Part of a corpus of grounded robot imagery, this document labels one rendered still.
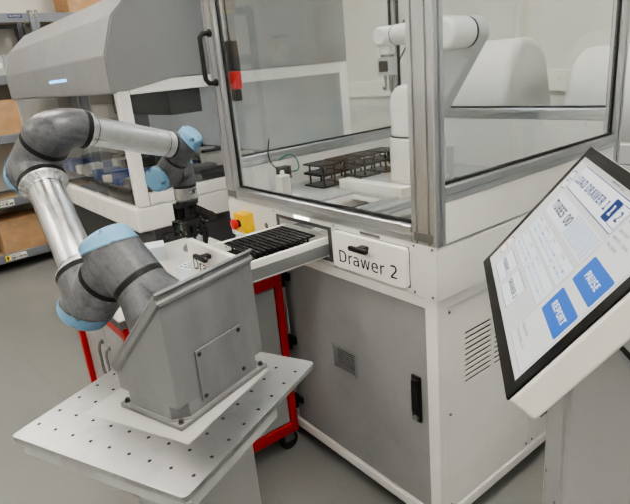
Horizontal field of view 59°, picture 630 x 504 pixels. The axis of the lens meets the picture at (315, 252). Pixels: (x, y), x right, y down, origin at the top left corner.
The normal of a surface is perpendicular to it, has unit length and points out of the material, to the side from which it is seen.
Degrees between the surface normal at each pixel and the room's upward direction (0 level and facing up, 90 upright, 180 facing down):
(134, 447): 0
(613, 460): 90
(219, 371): 90
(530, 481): 0
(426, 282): 90
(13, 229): 88
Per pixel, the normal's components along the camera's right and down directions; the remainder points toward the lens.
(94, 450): -0.09, -0.94
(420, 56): -0.78, 0.26
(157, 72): 0.62, 0.20
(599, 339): -0.22, 0.33
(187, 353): 0.83, 0.11
